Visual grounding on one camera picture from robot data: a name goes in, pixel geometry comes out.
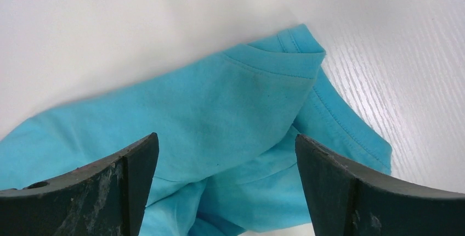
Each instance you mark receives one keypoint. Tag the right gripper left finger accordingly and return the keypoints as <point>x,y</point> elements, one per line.
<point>105,197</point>

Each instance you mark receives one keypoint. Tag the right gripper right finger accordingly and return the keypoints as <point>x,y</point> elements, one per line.
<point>345,197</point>

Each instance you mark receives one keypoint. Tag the cyan t-shirt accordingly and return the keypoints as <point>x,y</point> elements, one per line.
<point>226,126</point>

